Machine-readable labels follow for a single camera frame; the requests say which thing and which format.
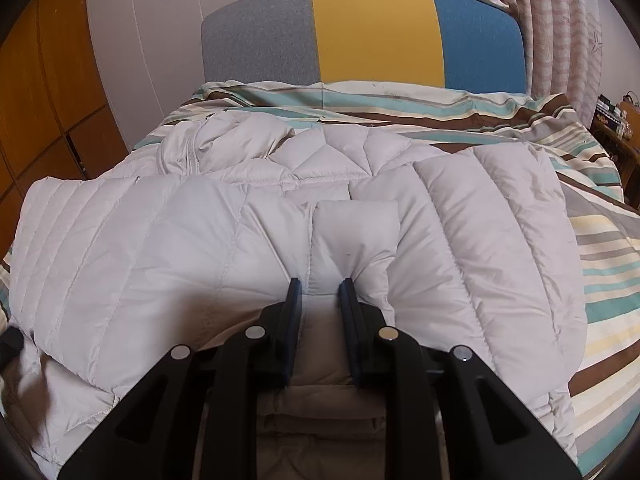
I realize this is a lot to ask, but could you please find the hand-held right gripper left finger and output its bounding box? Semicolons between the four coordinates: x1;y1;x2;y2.
57;277;303;480

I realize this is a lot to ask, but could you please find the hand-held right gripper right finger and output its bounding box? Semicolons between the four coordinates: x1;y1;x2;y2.
338;278;583;480

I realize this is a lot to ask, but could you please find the wooden side table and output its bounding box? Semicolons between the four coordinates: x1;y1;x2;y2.
591;115;640;206

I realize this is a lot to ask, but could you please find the wooden wardrobe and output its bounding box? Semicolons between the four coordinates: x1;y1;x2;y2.
0;0;132;201

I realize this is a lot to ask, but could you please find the pink patterned curtain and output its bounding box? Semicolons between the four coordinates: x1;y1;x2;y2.
480;0;607;126

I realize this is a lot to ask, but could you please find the striped bed sheet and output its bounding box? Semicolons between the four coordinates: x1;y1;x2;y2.
0;80;640;480

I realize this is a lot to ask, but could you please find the grey yellow blue headboard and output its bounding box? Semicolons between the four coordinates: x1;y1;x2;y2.
201;0;530;96

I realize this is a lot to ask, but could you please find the white quilted puffer jacket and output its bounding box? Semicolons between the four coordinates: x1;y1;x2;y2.
2;110;588;480

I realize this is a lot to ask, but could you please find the stack of books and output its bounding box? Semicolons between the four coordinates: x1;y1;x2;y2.
595;92;623;130

